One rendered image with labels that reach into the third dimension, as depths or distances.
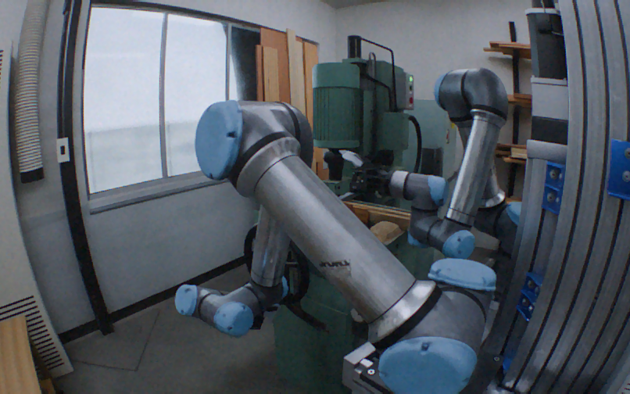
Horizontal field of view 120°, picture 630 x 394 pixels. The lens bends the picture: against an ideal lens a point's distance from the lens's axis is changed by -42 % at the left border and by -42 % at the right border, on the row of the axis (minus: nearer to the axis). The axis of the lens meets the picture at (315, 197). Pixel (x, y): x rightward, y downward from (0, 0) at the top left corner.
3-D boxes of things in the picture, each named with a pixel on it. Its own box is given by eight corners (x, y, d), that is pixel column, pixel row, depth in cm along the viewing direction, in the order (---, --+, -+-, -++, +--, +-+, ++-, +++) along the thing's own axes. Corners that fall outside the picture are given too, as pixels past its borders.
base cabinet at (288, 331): (276, 374, 146) (266, 256, 129) (338, 325, 190) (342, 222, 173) (346, 413, 119) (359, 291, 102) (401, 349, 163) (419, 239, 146)
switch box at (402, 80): (392, 108, 127) (392, 72, 123) (402, 109, 135) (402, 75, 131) (406, 109, 123) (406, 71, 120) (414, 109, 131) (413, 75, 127)
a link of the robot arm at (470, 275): (485, 319, 50) (502, 256, 46) (473, 363, 39) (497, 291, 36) (428, 306, 56) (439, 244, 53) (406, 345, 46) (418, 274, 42)
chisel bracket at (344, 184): (320, 202, 120) (320, 180, 118) (340, 195, 131) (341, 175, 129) (335, 205, 116) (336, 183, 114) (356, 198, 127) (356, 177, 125)
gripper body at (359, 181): (348, 166, 88) (387, 171, 81) (363, 164, 95) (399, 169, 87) (346, 193, 90) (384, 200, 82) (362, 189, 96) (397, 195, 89)
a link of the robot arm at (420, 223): (423, 256, 75) (428, 214, 73) (401, 241, 86) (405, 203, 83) (446, 251, 78) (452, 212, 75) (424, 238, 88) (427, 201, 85)
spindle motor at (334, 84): (302, 147, 116) (302, 65, 108) (330, 145, 129) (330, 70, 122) (342, 150, 105) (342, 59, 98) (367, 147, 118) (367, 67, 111)
